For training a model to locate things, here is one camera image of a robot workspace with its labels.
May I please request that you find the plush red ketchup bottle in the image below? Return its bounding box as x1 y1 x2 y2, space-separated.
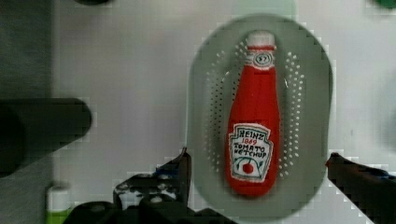
224 31 280 197

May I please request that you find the green and white bottle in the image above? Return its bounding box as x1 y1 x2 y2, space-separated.
45 183 72 224

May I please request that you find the grey-green strainer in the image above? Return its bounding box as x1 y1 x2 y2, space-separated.
187 14 332 224

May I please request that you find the black cylinder post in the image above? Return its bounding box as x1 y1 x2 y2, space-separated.
0 98 92 177

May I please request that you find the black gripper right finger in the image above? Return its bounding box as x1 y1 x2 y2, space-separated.
325 153 396 224

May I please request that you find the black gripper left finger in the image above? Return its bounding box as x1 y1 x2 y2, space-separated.
64 149 236 224

